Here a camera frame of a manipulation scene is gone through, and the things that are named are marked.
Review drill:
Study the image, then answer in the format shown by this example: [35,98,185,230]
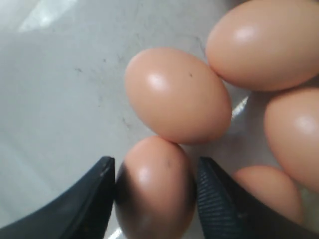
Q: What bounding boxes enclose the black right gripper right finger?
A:
[197,157,319,239]

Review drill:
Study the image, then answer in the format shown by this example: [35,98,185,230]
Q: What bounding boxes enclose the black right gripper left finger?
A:
[0,156,115,239]

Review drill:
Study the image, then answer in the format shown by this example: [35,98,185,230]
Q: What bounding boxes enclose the brown egg front row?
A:
[234,165,304,225]
[115,136,196,239]

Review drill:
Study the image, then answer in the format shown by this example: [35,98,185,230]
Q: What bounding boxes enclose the clear plastic egg box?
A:
[0,0,319,239]

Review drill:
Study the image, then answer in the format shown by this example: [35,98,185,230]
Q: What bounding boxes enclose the brown egg fifth row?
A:
[125,47,232,144]

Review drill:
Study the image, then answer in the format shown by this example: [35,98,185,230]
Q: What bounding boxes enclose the brown egg third row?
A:
[264,88,319,192]

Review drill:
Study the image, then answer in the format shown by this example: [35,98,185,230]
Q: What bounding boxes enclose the brown egg fourth row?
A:
[206,0,319,91]

